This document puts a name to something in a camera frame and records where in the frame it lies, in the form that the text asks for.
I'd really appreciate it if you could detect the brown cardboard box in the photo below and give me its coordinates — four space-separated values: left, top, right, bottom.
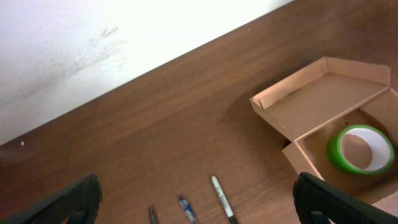
250 57 397 214

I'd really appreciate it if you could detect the green tape roll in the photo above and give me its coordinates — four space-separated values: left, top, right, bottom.
327 124 395 175

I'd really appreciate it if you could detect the black gel pen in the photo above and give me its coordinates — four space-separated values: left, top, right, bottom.
149 207 159 224

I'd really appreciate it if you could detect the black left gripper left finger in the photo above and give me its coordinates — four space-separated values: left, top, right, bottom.
1 174 103 224

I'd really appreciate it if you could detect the blue ballpoint pen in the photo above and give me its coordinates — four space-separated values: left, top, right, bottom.
178 195 199 224

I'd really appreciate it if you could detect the black white marker pen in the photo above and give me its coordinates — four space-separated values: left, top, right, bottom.
211 175 239 224

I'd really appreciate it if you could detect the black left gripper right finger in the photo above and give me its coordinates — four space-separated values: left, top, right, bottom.
293 172 397 224

